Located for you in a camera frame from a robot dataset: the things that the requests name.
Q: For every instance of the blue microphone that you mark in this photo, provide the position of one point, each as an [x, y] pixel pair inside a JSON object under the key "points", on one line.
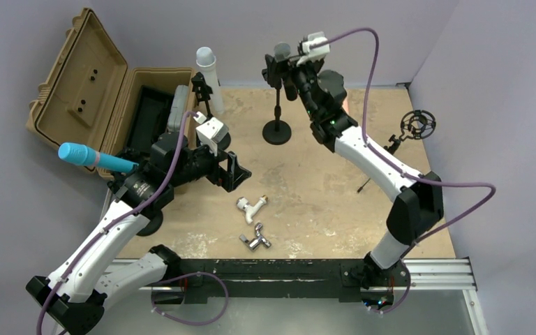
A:
{"points": [[82, 155]]}

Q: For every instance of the black tripod shock-mount stand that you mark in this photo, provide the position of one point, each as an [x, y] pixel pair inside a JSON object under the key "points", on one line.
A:
{"points": [[415, 125]]}

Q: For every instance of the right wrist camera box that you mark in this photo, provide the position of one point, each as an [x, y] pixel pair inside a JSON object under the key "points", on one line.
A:
{"points": [[314, 47]]}

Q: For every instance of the black microphone silver grille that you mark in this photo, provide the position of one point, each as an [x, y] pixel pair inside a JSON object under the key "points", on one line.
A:
{"points": [[282, 53]]}

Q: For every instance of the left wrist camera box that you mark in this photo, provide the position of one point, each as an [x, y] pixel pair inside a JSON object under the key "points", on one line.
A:
{"points": [[212, 131]]}

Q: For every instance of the grey device in case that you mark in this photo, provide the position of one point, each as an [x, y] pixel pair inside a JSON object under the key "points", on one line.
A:
{"points": [[178, 108]]}

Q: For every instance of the tan plastic hard case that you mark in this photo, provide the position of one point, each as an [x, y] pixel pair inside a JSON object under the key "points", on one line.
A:
{"points": [[93, 97]]}

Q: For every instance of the pink microphone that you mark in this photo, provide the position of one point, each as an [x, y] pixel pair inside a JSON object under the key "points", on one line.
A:
{"points": [[345, 106]]}

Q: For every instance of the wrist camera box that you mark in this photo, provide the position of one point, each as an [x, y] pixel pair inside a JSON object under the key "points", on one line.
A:
{"points": [[314, 47], [212, 131]]}

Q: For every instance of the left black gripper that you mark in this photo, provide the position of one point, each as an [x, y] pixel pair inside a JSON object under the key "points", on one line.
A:
{"points": [[227, 179]]}

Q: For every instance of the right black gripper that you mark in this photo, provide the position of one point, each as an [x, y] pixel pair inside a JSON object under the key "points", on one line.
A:
{"points": [[314, 65]]}

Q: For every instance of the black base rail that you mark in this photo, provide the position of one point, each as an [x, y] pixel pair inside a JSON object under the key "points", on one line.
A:
{"points": [[311, 278]]}

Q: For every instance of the white microphone grey head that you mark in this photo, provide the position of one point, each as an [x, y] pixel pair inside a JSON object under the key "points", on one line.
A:
{"points": [[206, 62]]}

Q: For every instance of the white plastic tap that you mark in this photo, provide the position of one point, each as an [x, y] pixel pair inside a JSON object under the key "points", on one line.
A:
{"points": [[248, 209]]}

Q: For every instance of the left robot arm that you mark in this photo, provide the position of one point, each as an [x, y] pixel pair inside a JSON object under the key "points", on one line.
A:
{"points": [[77, 293]]}

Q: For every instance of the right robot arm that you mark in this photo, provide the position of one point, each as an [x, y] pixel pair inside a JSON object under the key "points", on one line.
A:
{"points": [[416, 198]]}

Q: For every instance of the chrome metal faucet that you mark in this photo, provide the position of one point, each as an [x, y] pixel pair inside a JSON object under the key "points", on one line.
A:
{"points": [[258, 240]]}

